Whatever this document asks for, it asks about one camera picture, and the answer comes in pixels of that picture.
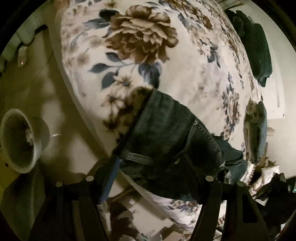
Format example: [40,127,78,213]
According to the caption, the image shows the folded light blue jeans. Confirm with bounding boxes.
[243,99,267,165]

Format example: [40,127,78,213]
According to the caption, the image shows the dark green folded blanket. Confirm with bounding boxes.
[225,9,273,87]

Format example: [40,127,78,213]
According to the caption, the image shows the dark blue denim jeans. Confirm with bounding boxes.
[112,89,248,204]

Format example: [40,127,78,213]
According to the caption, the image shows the floral bed cover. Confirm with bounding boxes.
[55,0,265,232]

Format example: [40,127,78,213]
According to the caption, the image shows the chair with clothes pile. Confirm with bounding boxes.
[249,165,295,201]

